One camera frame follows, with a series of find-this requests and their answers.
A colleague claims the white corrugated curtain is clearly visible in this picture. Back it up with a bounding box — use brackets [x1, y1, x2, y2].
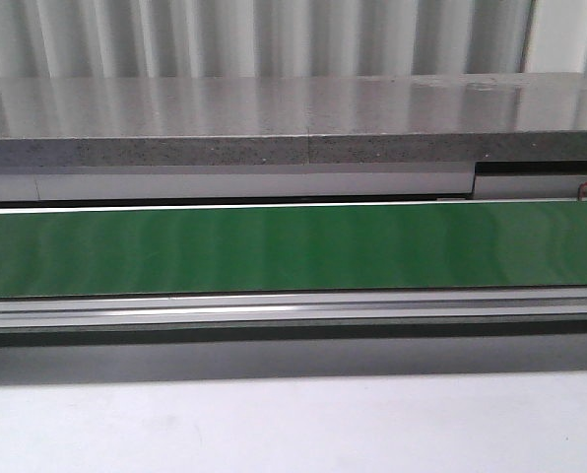
[0, 1, 587, 78]

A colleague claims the silver aluminium conveyor front rail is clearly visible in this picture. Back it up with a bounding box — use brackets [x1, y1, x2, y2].
[0, 287, 587, 347]

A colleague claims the white panel under slab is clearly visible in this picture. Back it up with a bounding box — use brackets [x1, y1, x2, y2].
[0, 161, 587, 202]

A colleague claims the grey speckled stone slab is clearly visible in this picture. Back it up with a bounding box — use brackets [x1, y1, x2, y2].
[0, 73, 587, 168]

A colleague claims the green conveyor belt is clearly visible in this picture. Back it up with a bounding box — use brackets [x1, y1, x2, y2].
[0, 200, 587, 299]

